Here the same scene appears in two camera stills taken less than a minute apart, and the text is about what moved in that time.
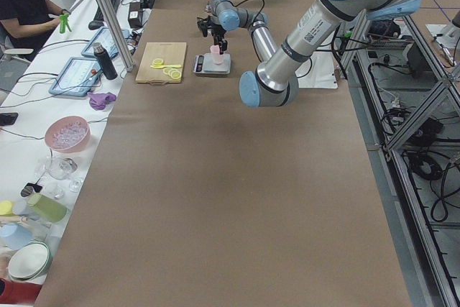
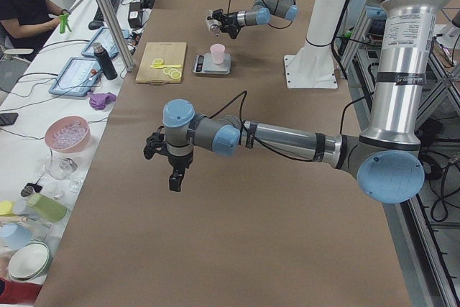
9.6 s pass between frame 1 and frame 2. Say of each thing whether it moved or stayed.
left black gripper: moved
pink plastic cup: stayed
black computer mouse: stayed
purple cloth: stayed
